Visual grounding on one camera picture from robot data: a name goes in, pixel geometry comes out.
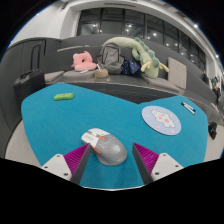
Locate grey white computer mouse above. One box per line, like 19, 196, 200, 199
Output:
81, 127, 129, 167

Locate round grey seat cushion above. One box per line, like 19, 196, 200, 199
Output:
62, 68, 98, 80

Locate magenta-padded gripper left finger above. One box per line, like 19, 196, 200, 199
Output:
40, 143, 93, 185

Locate black bag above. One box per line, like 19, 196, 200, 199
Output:
207, 121, 218, 140

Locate person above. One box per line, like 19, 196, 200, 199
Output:
210, 75, 223, 98

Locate dark blue starry bag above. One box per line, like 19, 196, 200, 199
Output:
120, 59, 142, 77

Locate upright grey cushion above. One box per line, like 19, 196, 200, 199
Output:
167, 56, 188, 90

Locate pink plush toy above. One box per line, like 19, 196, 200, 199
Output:
71, 50, 98, 72

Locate ceiling lights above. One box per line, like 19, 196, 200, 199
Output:
193, 23, 220, 59

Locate green dragon plush toy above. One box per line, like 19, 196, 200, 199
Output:
101, 36, 170, 79

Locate grey backpack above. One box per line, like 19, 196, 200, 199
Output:
96, 42, 126, 75

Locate blue-capped white marker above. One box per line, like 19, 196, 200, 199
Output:
182, 101, 197, 114

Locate flat grey seat cushion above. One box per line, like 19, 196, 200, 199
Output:
139, 72, 181, 93
44, 70, 65, 83

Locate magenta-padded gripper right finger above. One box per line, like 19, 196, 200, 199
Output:
132, 142, 184, 185

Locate black-capped white marker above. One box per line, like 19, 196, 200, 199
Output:
180, 101, 196, 116

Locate tan woven hat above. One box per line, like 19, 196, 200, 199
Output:
93, 68, 110, 80

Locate grey stepped seating bench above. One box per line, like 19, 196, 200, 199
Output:
0, 33, 221, 114

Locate green eraser block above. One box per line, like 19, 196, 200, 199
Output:
53, 92, 75, 102

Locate round pale blue mouse pad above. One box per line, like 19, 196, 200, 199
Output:
141, 105, 183, 137

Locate black suitcase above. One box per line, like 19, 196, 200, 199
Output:
13, 42, 46, 108

